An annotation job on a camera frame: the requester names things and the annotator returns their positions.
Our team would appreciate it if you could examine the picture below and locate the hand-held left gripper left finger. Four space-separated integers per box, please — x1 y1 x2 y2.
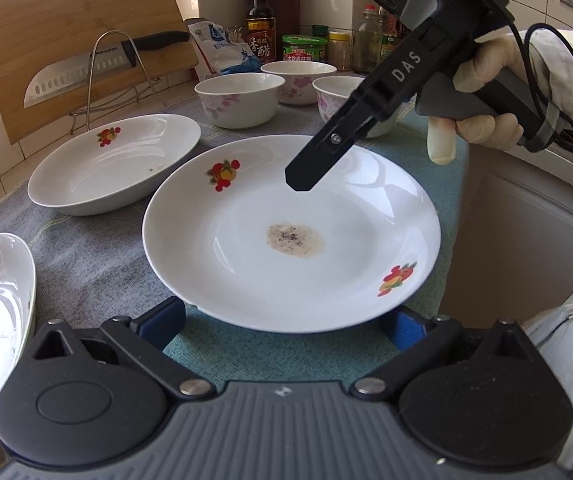
31 296 217 402

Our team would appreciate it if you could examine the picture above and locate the dark knife block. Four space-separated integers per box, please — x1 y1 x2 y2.
269 0 302 51

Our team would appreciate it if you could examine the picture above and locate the green lidded jar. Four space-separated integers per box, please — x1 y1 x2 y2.
281 35 328 64

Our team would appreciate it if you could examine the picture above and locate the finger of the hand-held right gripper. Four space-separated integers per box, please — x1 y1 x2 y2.
285 81 403 193

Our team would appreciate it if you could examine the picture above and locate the person's right hand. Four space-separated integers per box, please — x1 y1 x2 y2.
426 31 540 165

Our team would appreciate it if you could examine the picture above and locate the metal wire rack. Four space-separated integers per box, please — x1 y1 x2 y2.
69 30 163 133

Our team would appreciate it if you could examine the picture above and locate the bamboo cutting board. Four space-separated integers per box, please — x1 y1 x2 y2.
0 0 200 146

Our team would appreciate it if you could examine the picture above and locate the white floral bowl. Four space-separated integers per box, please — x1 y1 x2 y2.
312 76 412 139
194 72 286 129
260 61 338 106

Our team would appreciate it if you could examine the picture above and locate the red label sauce bottle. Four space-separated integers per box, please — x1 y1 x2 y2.
379 7 409 63

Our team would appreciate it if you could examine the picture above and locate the person's right forearm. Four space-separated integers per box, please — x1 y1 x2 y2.
521 25 573 136

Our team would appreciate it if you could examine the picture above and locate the large stained fruit print plate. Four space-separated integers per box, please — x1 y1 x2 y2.
142 135 442 333

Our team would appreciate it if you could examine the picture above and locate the white blue plastic bag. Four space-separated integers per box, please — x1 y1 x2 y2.
186 17 262 83

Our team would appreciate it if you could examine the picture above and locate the grey teal checked cloth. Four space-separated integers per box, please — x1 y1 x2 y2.
0 92 471 401

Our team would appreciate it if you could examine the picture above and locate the oval fruit print plate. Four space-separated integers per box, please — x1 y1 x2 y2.
27 113 202 217

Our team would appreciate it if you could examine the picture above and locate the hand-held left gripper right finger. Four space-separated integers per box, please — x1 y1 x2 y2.
351 306 534 401

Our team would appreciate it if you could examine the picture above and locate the dark vinegar bottle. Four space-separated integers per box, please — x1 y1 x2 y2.
245 0 278 64

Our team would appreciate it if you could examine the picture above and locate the black handled kitchen knife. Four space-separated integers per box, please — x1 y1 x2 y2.
23 30 190 109

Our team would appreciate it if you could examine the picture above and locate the yellow lidded spice jar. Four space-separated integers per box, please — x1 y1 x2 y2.
327 31 353 72

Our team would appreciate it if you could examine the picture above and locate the red capped glass bottle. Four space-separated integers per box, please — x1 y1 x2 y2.
352 5 383 75

